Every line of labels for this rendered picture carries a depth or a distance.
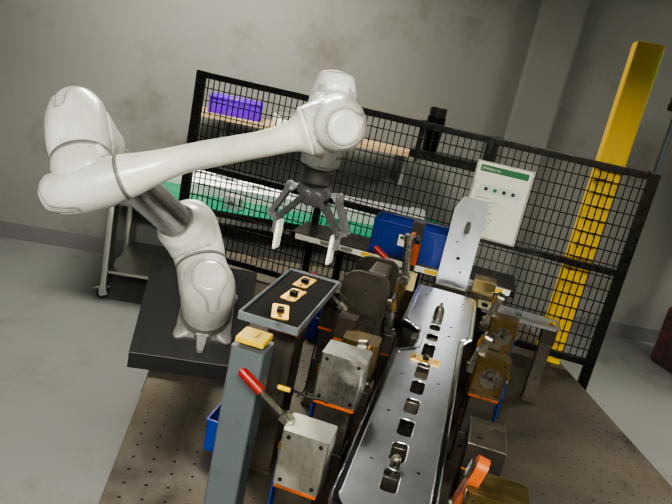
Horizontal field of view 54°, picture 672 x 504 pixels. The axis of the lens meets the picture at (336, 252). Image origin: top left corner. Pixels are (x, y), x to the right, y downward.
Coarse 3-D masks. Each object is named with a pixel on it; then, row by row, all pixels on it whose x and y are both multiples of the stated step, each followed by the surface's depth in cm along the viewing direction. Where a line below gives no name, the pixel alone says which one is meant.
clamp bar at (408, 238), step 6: (408, 234) 216; (408, 240) 215; (414, 240) 216; (408, 246) 216; (408, 252) 216; (408, 258) 217; (402, 264) 218; (408, 264) 217; (402, 270) 218; (408, 270) 218; (408, 276) 221; (408, 282) 222
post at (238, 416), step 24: (240, 360) 129; (264, 360) 130; (240, 384) 131; (264, 384) 135; (240, 408) 132; (216, 432) 135; (240, 432) 133; (216, 456) 136; (240, 456) 134; (216, 480) 137; (240, 480) 137
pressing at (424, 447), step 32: (416, 288) 232; (416, 320) 203; (448, 320) 209; (416, 352) 179; (448, 352) 184; (384, 384) 157; (448, 384) 164; (384, 416) 143; (416, 416) 146; (448, 416) 149; (352, 448) 128; (384, 448) 131; (416, 448) 133; (352, 480) 119; (416, 480) 123
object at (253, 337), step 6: (246, 330) 132; (252, 330) 133; (258, 330) 133; (240, 336) 129; (246, 336) 130; (252, 336) 130; (258, 336) 131; (264, 336) 131; (270, 336) 132; (240, 342) 129; (246, 342) 129; (252, 342) 128; (258, 342) 128; (264, 342) 129
